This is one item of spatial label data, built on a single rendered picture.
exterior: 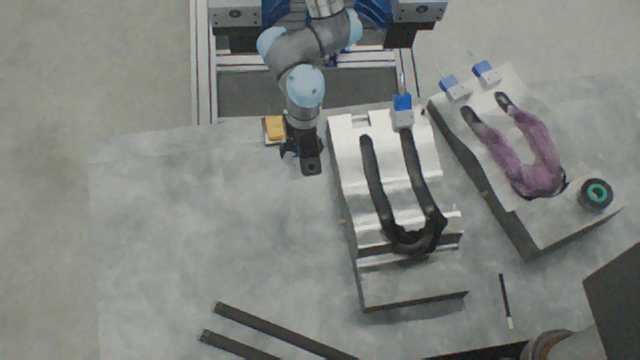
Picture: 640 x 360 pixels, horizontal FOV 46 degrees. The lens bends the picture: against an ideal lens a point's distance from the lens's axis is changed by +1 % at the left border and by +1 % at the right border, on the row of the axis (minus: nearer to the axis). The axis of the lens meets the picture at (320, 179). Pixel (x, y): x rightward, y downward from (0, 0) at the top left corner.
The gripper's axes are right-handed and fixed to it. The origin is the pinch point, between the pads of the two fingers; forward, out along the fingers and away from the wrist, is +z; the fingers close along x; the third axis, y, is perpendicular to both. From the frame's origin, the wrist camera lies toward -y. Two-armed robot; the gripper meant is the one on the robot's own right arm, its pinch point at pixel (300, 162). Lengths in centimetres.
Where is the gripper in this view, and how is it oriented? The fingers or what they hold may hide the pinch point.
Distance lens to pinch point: 179.5
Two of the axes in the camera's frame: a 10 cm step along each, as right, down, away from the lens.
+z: -0.7, 3.9, 9.2
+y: -1.8, -9.1, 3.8
